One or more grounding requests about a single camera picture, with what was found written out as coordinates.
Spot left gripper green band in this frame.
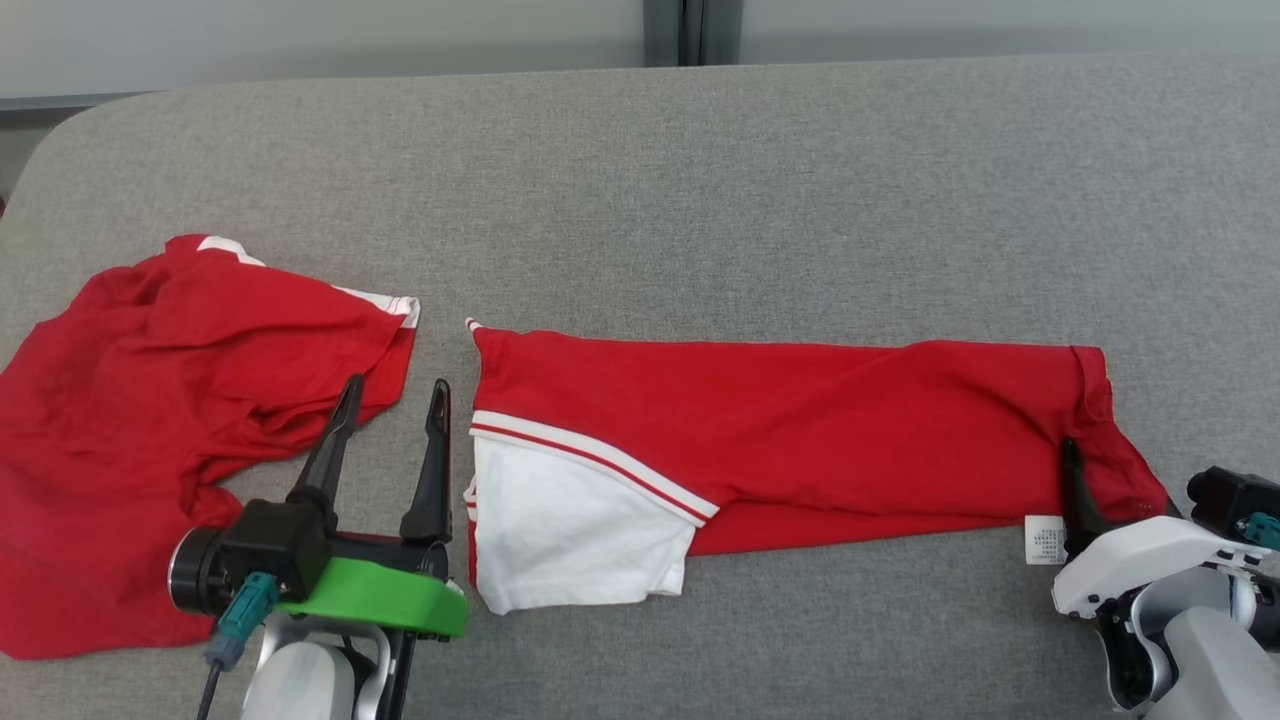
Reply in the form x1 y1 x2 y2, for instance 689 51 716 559
168 374 469 641

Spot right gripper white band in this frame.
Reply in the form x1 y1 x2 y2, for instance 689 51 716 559
1052 438 1263 621

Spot red shorts white trim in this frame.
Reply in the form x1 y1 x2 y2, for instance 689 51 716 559
0 235 421 661

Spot red basketball jersey white sleeves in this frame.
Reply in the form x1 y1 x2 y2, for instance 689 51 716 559
462 318 1169 616

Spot grey fabric sofa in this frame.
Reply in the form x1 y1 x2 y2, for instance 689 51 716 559
0 52 1280 720

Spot grey partition post with feet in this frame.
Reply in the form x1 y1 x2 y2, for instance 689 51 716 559
643 0 743 67

